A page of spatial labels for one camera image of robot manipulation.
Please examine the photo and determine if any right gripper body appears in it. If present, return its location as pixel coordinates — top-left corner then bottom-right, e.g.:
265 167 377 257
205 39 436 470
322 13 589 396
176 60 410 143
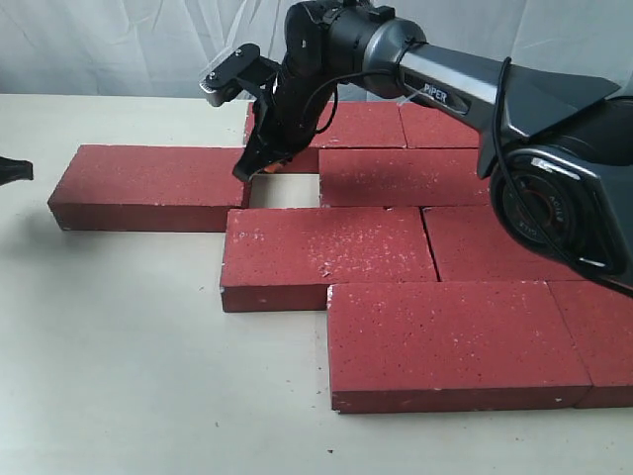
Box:
247 68 336 162

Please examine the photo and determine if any red brick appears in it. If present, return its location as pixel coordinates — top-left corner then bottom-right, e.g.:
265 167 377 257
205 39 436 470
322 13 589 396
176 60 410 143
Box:
220 207 437 313
327 281 592 414
548 281 632 409
244 101 407 174
48 144 251 233
400 103 479 149

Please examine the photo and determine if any red brick under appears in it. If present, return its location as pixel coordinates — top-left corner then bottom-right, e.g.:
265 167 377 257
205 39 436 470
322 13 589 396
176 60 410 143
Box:
319 148 489 207

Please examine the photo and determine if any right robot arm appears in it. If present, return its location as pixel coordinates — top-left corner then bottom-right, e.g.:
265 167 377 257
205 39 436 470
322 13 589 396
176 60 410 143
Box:
233 1 632 295

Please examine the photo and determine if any red brick second row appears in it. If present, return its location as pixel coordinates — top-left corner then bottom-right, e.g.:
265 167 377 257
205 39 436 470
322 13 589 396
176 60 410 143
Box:
423 206 582 281

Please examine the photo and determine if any white backdrop cloth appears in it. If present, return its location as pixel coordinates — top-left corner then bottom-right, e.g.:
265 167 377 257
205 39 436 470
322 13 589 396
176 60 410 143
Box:
1 0 632 97

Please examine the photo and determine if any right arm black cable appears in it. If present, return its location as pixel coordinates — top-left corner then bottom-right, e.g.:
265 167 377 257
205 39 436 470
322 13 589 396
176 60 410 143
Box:
301 56 624 273

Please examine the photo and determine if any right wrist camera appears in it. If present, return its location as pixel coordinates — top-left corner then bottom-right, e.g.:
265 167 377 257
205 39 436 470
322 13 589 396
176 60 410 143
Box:
200 43 281 108

